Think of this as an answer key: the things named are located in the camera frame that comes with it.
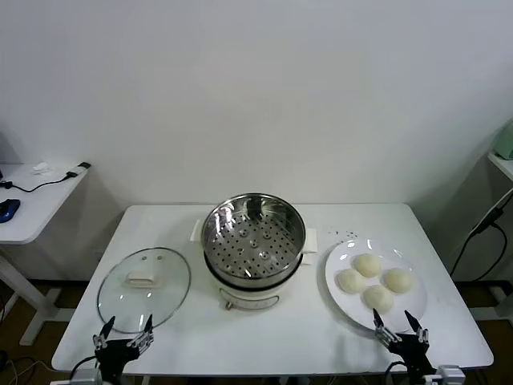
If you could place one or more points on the pale green appliance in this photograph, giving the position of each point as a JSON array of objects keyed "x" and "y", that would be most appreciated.
[{"x": 507, "y": 140}]

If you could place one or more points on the white round plate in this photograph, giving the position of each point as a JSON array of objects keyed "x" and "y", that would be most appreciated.
[{"x": 344, "y": 256}]

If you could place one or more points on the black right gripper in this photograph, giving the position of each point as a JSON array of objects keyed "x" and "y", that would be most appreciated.
[{"x": 413, "y": 353}]

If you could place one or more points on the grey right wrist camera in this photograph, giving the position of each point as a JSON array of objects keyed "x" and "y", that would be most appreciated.
[{"x": 451, "y": 374}]

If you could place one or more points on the white side desk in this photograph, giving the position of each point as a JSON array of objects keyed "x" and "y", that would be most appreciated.
[{"x": 44, "y": 208}]

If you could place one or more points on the stainless steel steamer basket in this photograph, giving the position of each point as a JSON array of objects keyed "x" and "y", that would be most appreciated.
[{"x": 240, "y": 224}]

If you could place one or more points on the white steamed baozi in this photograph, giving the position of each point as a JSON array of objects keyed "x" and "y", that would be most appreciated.
[
  {"x": 350, "y": 280},
  {"x": 398, "y": 279},
  {"x": 366, "y": 264},
  {"x": 378, "y": 300}
]

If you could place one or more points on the white electric cooker base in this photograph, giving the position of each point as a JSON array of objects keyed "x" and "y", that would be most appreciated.
[{"x": 248, "y": 298}]

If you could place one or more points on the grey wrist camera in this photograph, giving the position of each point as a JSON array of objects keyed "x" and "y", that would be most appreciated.
[
  {"x": 86, "y": 377},
  {"x": 451, "y": 374}
]

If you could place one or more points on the blue computer mouse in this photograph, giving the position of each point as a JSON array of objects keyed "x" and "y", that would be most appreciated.
[{"x": 9, "y": 209}]

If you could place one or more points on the crumpled white tissue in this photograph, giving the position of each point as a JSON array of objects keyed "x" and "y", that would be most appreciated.
[{"x": 40, "y": 168}]

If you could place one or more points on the white side table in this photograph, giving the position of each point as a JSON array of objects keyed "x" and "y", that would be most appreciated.
[{"x": 503, "y": 164}]

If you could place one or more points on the glass pot lid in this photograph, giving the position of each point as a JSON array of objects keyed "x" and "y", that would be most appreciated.
[{"x": 168, "y": 280}]

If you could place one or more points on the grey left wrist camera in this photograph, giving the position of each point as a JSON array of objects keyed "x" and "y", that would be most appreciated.
[{"x": 86, "y": 377}]

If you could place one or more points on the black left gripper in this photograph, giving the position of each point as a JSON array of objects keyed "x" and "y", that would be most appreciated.
[{"x": 116, "y": 355}]

